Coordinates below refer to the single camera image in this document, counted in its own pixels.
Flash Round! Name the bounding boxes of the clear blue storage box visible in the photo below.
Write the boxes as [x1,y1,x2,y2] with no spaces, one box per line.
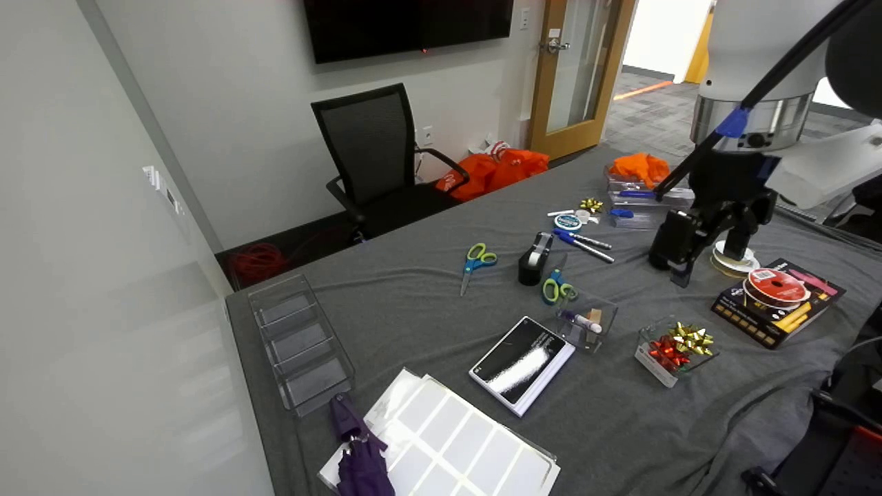
[607,182,693,225]

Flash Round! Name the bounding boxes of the purple glove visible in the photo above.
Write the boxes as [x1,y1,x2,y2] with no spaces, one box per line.
[331,393,394,496]

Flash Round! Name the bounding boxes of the black white tablet box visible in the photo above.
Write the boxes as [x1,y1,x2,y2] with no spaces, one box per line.
[467,314,575,416]

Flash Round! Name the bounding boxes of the white blue tape ring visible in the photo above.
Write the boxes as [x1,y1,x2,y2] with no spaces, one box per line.
[545,207,600,233]

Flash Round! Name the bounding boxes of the orange bags on floor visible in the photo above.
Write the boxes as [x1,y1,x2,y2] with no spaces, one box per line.
[432,148,551,201]

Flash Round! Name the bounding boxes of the black tape dispenser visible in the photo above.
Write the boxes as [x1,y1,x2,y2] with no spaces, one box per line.
[518,232,554,285]

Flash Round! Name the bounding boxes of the red ribbon spool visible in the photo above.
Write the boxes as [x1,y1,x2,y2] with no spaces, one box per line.
[743,266,809,305]

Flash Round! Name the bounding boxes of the blue white pens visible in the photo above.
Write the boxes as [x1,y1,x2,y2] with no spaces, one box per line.
[554,228,615,265]

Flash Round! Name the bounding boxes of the black wall television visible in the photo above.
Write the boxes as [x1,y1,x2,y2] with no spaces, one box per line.
[303,0,516,62]

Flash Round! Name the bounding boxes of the small green blue scissors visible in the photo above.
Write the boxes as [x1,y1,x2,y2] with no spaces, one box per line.
[539,269,579,305]

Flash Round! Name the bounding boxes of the black office chair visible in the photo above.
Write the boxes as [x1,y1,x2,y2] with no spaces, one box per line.
[310,82,472,240]

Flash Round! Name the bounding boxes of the clear plastic tray organizer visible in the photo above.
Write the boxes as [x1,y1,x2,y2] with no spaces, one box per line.
[248,279,350,419]

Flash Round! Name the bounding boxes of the box of gift bows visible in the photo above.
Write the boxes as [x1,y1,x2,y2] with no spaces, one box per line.
[633,319,715,387]

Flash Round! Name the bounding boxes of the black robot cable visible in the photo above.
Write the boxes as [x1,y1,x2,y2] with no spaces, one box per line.
[652,0,870,201]

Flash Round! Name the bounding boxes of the clear box with markers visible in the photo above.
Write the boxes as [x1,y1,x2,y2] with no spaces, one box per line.
[563,305,616,352]

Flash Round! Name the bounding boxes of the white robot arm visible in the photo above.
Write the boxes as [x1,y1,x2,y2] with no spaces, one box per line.
[649,0,882,284]

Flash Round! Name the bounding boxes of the grey table cloth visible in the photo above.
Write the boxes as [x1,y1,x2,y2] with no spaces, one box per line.
[228,146,882,496]

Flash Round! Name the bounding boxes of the black chair at right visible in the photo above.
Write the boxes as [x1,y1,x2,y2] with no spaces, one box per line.
[742,303,882,496]

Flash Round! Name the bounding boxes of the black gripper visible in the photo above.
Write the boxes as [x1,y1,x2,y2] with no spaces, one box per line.
[673,152,776,285]

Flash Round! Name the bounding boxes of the orange cloth on table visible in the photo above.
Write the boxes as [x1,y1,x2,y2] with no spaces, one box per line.
[609,152,669,186]

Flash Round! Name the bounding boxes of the white label sheets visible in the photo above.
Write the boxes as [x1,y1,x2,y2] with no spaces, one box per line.
[317,367,563,496]

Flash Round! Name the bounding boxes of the wooden glass door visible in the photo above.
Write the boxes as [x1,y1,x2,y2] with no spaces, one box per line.
[527,0,636,160]

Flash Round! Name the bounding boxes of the red cable coil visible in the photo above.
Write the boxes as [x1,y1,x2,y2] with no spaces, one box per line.
[228,243,295,285]

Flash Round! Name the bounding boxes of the black cup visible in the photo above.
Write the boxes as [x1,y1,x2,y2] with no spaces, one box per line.
[648,212,696,273]

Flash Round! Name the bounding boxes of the white tape roll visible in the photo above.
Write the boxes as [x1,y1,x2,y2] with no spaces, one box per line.
[711,240,761,276]

